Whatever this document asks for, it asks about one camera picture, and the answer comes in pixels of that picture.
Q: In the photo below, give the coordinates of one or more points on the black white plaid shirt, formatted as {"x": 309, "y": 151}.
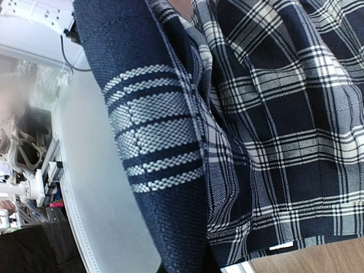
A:
{"x": 239, "y": 129}

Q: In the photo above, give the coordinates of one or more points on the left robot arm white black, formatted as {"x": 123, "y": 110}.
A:
{"x": 44, "y": 32}

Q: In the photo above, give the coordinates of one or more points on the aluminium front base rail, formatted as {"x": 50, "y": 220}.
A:
{"x": 107, "y": 225}

